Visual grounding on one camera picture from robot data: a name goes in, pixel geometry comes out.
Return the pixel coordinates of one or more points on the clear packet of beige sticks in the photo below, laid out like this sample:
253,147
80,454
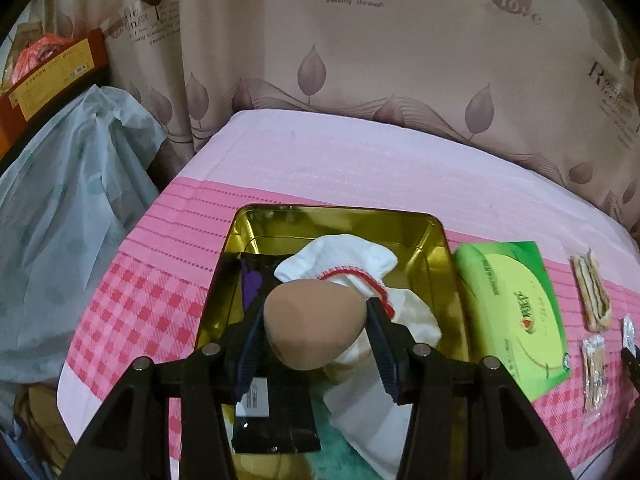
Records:
592,290
594,375

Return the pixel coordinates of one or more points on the gold metal tin box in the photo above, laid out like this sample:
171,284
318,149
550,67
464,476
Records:
330,222

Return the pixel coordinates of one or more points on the red yellow cardboard box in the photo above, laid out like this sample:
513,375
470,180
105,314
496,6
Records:
55,72

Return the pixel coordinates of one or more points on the pale blue plastic cover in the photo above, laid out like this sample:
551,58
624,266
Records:
65,220

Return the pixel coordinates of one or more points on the silver foil packet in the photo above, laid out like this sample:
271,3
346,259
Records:
629,332

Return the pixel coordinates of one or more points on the beige makeup sponge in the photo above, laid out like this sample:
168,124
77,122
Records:
312,322

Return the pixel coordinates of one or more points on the teal fluffy plush toy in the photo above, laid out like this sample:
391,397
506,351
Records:
337,457

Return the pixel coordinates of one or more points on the orange plastic bag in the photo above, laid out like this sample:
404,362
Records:
37,55

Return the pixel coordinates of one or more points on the black purple package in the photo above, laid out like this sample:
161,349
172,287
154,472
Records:
280,412

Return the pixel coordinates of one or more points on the white sock red trim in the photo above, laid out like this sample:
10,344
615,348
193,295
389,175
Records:
350,260

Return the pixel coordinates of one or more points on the yellow brown cloth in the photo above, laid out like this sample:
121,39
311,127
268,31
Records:
45,420

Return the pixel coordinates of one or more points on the beige leaf print curtain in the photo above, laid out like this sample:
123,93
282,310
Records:
375,50

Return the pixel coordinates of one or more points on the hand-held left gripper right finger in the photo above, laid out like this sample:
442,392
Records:
384,357

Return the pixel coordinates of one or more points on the green tin lid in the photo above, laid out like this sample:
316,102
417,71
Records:
515,310

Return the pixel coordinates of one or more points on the pink checked bed sheet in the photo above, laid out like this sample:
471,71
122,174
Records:
350,160

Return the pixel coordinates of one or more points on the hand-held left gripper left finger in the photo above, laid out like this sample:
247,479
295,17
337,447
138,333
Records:
246,362

